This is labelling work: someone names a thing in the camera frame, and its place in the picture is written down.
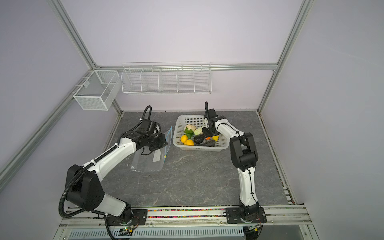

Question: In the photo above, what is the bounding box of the white plastic basket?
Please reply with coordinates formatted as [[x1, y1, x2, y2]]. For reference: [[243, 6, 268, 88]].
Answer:
[[173, 115, 229, 152]]

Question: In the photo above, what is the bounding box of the clear zip top bag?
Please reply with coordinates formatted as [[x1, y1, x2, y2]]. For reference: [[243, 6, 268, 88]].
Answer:
[[129, 127, 173, 173]]

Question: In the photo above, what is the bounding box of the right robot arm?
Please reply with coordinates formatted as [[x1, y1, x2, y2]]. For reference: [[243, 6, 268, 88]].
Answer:
[[203, 102, 266, 224]]

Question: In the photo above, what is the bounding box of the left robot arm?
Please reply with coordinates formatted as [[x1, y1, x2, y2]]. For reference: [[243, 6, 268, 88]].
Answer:
[[58, 106, 168, 224]]

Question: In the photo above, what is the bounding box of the white radish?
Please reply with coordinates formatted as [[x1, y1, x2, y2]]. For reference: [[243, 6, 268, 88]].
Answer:
[[194, 127, 204, 136]]

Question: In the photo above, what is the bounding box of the green leafy vegetable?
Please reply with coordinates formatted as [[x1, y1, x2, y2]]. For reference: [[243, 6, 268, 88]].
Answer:
[[184, 128, 195, 139]]

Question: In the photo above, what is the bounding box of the yellow lemon front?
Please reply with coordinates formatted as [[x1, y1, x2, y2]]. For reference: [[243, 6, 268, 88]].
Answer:
[[184, 139, 195, 146]]

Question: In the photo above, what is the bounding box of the white vent grille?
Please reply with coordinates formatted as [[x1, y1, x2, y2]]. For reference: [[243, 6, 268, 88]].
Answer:
[[68, 227, 245, 240]]

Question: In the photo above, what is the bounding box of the white wire wall rack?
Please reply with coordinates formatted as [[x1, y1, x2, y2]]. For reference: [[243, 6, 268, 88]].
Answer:
[[121, 62, 212, 95]]

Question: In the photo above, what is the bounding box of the white mesh wall box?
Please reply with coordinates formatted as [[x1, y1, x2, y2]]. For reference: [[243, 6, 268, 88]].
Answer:
[[74, 70, 121, 111]]

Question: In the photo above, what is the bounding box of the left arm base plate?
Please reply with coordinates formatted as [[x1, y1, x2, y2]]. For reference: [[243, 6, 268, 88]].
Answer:
[[107, 209, 148, 227]]

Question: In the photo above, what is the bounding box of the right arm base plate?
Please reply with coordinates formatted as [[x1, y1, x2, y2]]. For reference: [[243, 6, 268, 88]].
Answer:
[[224, 206, 267, 224]]

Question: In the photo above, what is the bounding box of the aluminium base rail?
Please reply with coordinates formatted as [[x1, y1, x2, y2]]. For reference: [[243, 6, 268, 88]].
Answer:
[[58, 204, 313, 230]]

